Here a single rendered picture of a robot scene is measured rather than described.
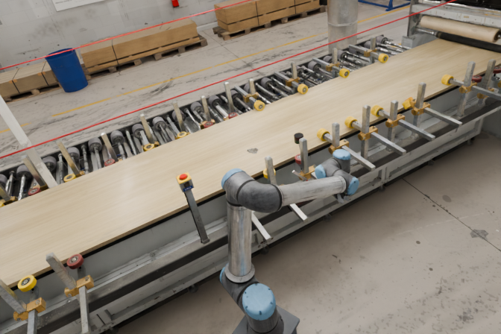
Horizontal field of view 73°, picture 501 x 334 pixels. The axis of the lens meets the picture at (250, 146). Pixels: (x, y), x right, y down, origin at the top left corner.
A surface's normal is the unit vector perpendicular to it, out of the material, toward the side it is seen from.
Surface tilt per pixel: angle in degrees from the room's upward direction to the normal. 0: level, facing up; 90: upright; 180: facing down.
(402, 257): 0
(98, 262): 90
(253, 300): 5
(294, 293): 0
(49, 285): 90
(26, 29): 90
